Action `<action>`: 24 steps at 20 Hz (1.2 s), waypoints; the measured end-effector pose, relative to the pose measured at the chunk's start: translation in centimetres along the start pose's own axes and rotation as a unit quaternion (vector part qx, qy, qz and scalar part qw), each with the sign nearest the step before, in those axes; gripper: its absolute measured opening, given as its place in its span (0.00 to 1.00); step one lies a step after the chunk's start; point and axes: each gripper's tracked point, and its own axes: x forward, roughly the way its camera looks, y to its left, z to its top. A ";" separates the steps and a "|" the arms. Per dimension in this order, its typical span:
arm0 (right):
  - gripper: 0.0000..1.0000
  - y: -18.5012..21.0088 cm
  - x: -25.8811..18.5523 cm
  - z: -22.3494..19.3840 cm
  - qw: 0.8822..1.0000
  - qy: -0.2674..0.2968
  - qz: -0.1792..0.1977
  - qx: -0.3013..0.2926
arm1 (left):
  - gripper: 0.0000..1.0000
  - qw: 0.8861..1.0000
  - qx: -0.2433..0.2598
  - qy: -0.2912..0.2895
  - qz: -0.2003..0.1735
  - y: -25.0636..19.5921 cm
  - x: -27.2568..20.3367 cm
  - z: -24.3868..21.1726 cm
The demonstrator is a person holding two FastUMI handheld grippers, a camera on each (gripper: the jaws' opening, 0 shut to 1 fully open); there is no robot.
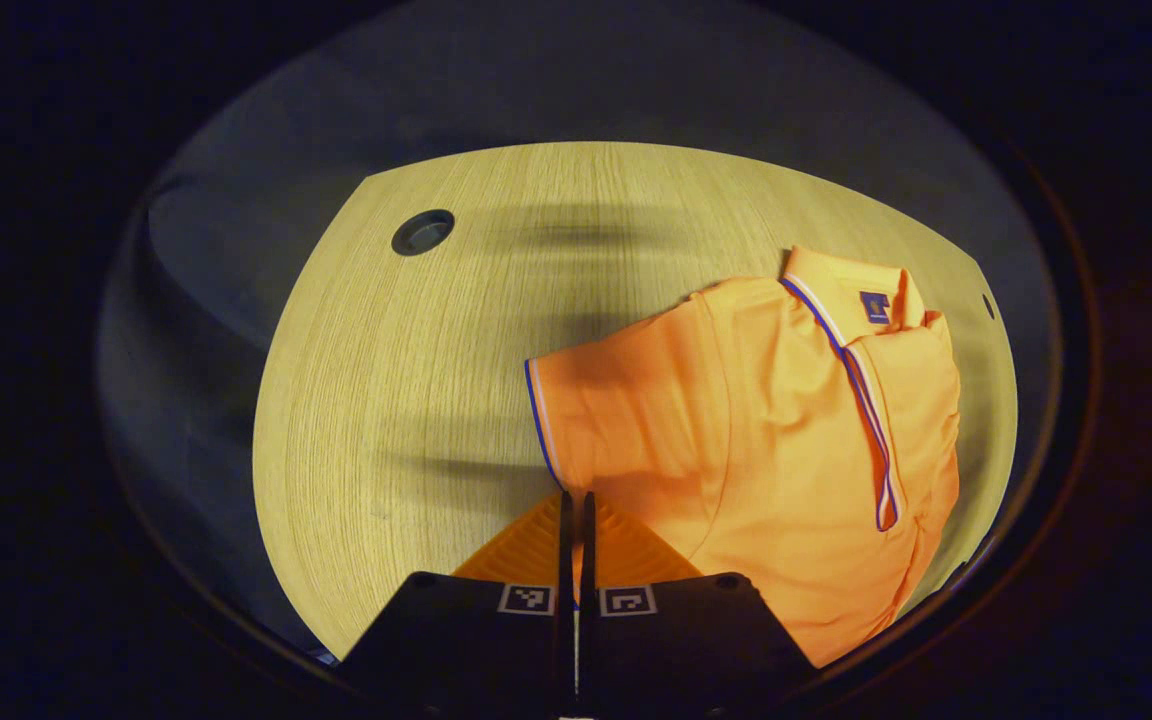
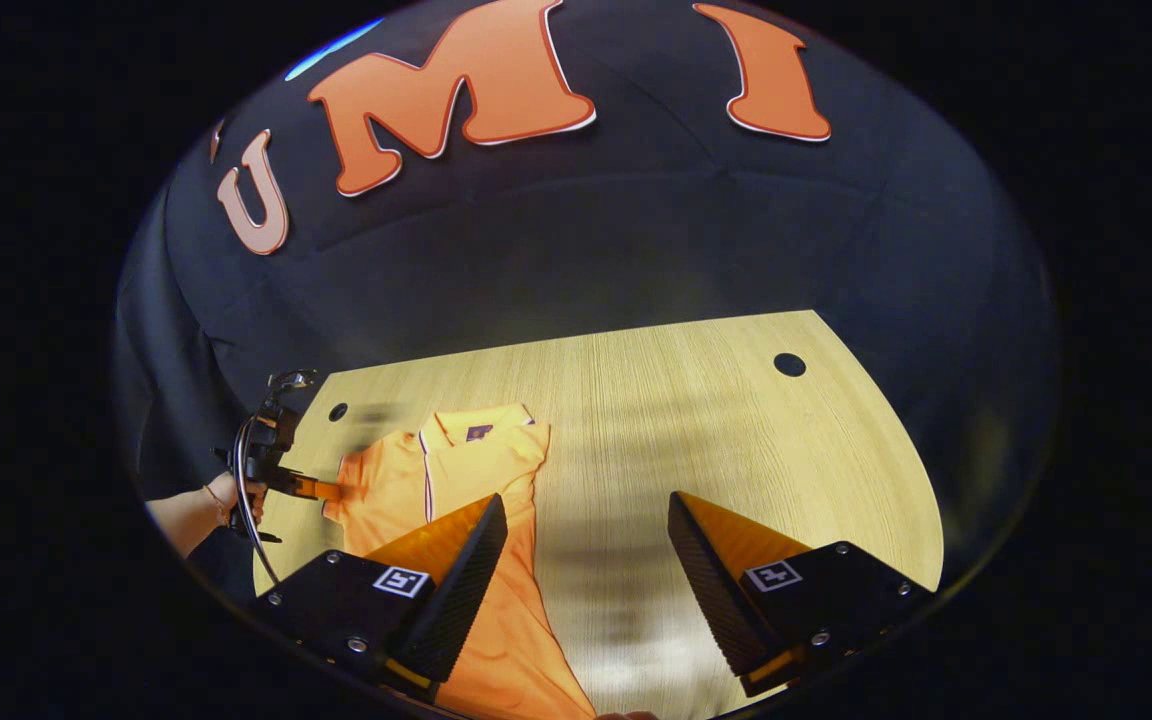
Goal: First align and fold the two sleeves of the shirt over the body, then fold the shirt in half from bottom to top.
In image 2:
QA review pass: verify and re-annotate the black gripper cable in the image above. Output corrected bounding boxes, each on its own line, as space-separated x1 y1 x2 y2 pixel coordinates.
233 420 283 587

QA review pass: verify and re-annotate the orange T-shirt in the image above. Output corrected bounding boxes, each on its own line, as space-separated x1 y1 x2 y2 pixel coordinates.
322 402 599 720

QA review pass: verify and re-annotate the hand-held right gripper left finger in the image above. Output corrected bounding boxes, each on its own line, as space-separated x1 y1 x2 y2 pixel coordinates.
254 493 508 693

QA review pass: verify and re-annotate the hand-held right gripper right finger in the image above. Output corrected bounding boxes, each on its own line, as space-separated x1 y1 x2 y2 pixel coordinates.
668 491 935 698

